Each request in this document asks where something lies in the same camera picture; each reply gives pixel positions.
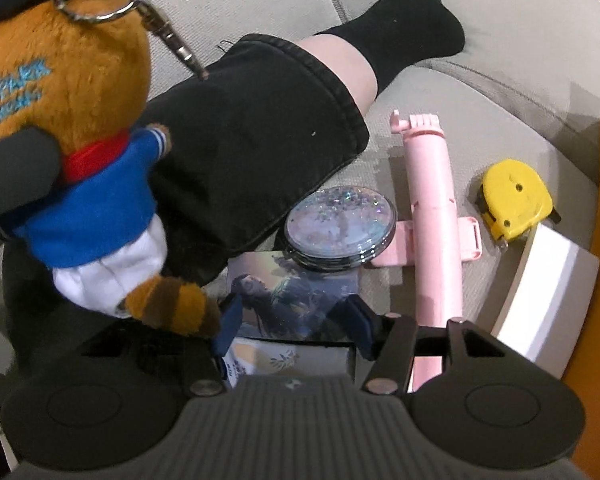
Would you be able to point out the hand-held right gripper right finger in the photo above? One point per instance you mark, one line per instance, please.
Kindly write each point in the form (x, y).
(359, 327)

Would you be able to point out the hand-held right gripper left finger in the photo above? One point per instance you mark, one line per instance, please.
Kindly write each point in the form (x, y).
(231, 322)

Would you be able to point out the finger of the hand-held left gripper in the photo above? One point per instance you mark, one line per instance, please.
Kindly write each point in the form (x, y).
(17, 175)

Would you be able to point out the printed photo card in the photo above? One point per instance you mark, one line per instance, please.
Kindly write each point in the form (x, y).
(290, 292)

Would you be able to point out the white printed box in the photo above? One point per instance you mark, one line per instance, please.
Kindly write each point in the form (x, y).
(295, 362)

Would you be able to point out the round glitter compact mirror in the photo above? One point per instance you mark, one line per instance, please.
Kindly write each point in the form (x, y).
(340, 225)

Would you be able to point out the pink selfie stick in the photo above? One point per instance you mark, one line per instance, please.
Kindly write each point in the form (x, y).
(432, 220)

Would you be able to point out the person's leg, black sock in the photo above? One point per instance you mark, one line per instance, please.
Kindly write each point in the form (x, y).
(240, 150)

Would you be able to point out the white curved panel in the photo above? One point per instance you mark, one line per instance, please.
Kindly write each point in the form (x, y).
(545, 300)

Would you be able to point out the person's bare leg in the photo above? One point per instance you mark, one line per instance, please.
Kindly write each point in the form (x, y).
(342, 72)

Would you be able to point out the beige sofa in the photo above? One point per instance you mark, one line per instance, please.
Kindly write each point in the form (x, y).
(505, 60)

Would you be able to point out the black sock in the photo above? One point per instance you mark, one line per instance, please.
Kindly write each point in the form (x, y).
(410, 20)

